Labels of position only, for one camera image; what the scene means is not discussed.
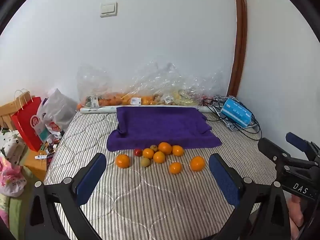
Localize purple towel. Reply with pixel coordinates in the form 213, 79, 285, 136
107, 106, 222, 152

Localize red paper bag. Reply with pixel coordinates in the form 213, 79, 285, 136
10, 89, 43, 152

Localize green cloth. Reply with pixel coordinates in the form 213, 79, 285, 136
0, 172, 43, 230

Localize white printed cloth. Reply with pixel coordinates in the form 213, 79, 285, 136
0, 129, 28, 165

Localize person's right hand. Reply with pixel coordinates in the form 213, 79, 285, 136
287, 196, 305, 240

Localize brown wooden door frame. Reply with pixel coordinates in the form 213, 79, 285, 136
227, 0, 248, 97

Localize white plastic bag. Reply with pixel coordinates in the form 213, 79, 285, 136
36, 88, 78, 133

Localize white and teal bag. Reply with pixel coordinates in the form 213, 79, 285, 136
34, 105, 50, 142

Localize striped mattress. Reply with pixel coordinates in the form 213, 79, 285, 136
44, 110, 283, 240

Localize wooden headboard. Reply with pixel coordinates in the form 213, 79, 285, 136
0, 101, 20, 130

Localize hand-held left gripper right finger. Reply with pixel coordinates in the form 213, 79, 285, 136
209, 153, 292, 240

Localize red and white packet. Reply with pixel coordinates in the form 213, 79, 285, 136
47, 120, 63, 134

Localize blue tissue pack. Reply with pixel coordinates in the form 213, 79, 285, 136
220, 98, 253, 127

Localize white paper roll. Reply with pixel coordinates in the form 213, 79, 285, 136
79, 105, 214, 115

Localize pink cloth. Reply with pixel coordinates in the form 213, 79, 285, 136
0, 155, 28, 197

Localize black wire rack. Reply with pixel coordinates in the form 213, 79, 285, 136
202, 95, 262, 140

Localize white light switch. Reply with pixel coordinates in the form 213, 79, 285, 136
100, 2, 118, 18

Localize wooden nightstand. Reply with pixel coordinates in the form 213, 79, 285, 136
24, 142, 54, 182

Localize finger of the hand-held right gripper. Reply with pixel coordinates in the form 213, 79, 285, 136
286, 131, 320, 161
257, 137, 291, 167

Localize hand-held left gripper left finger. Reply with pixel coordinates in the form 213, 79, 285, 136
24, 152, 108, 240

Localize large orange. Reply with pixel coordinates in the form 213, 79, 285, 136
115, 154, 131, 169
158, 142, 173, 155
190, 156, 206, 172

